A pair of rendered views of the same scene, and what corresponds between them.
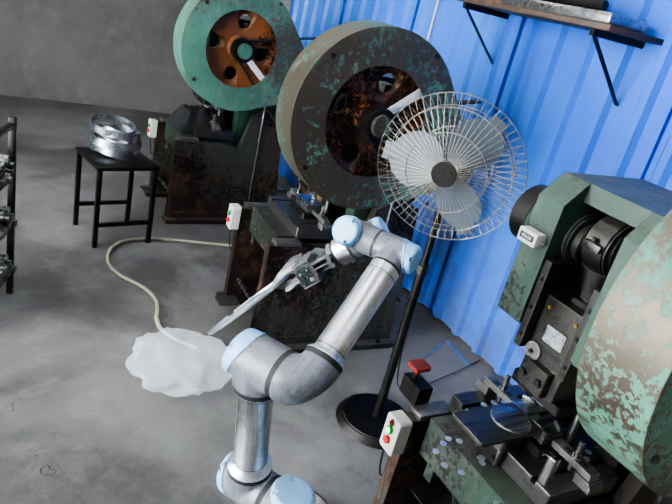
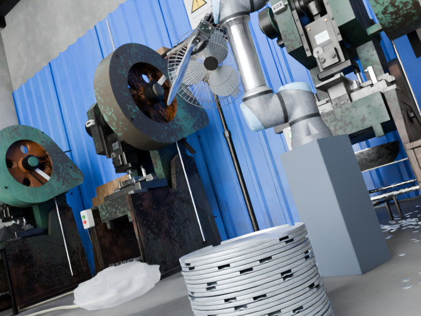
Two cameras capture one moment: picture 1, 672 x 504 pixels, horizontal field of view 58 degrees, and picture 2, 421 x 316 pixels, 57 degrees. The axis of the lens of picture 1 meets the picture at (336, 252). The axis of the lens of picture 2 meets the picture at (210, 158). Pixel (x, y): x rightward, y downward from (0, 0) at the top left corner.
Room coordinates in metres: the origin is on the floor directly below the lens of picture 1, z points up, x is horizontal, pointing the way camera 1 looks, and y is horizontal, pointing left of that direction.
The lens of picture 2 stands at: (0.05, 0.86, 0.30)
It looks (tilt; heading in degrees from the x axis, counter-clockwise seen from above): 9 degrees up; 336
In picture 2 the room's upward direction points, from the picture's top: 16 degrees counter-clockwise
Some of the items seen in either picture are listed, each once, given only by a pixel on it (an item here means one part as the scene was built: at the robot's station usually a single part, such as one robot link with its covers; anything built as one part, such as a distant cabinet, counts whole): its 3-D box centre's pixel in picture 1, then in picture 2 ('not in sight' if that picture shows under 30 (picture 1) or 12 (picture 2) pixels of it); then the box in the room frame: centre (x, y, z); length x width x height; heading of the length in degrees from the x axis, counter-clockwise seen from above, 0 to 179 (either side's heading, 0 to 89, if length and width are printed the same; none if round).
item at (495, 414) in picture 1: (492, 438); (338, 94); (1.52, -0.59, 0.72); 0.25 x 0.14 x 0.14; 123
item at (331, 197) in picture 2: not in sight; (333, 204); (1.16, -0.04, 0.23); 0.18 x 0.18 x 0.45; 13
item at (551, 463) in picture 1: (549, 468); (372, 74); (1.40, -0.72, 0.75); 0.03 x 0.03 x 0.10; 33
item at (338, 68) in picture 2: (550, 392); (339, 73); (1.62, -0.74, 0.86); 0.20 x 0.16 x 0.05; 33
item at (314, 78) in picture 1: (371, 190); (161, 164); (3.26, -0.11, 0.87); 1.53 x 0.99 x 1.74; 121
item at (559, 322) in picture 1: (561, 345); (326, 43); (1.59, -0.70, 1.04); 0.17 x 0.15 x 0.30; 123
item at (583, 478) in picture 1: (578, 458); (376, 78); (1.47, -0.83, 0.76); 0.17 x 0.06 x 0.10; 33
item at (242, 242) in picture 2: not in sight; (241, 242); (0.86, 0.48, 0.23); 0.29 x 0.29 x 0.01
